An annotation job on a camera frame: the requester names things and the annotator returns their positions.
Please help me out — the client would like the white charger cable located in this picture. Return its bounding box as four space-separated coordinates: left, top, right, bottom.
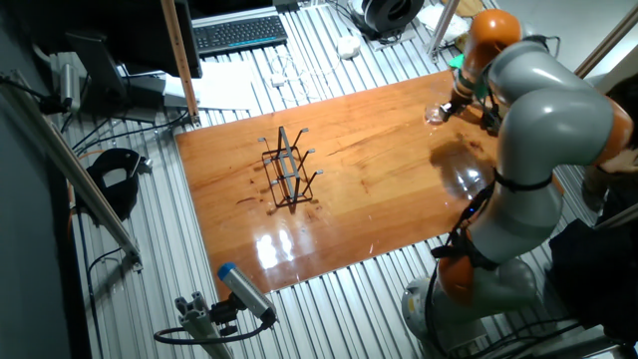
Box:
268 52 345 104

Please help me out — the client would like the black computer keyboard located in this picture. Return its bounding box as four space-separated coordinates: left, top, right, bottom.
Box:
192 14 289 57

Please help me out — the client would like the tan wooden disc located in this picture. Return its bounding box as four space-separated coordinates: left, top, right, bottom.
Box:
451 0 485 19

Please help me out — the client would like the long wooden beam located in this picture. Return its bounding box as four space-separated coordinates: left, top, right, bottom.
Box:
159 0 201 126

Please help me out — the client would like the black computer monitor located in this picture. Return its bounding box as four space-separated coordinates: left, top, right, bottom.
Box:
64 0 203 101

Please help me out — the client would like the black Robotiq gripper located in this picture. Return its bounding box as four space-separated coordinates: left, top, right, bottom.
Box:
438 92 473 123

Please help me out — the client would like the aluminium profile camera mount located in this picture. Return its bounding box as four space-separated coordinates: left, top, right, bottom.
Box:
173 291 233 359

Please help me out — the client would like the seated person dark hair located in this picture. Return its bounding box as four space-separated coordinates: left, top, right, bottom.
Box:
547 74 638 345

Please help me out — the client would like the upright aluminium post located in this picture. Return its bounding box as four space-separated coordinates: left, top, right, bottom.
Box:
427 0 463 62

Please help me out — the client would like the white plastic bag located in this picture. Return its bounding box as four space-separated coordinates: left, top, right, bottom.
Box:
416 2 473 45

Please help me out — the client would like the grey camera blue cap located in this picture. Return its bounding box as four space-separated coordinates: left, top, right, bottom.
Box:
216 262 278 325

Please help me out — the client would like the slanted aluminium frame beam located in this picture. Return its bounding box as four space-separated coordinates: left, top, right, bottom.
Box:
0 69 144 273

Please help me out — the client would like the black wire cup rack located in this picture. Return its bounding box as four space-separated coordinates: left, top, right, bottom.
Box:
256 125 324 209

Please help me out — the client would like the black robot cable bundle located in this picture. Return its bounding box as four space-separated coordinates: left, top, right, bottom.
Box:
421 37 559 359

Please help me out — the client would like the black round strap device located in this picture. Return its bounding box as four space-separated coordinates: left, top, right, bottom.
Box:
85 148 154 223

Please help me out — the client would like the white lumpy plastic object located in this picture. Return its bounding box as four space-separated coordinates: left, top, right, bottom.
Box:
336 35 362 60

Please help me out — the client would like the black round drum device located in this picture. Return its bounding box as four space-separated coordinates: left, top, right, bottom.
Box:
359 0 426 41

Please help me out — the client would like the black camera cable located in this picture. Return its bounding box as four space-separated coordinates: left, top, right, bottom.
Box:
153 318 275 346

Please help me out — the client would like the clear glass cup with handle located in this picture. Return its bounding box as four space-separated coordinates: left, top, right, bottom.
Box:
423 79 451 127

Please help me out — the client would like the grey cylindrical camera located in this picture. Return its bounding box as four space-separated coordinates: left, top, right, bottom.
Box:
58 62 82 114

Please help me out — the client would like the white paper sheet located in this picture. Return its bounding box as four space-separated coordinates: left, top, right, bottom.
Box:
163 59 258 112

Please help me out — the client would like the wooden board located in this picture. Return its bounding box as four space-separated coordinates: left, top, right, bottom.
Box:
173 69 567 300

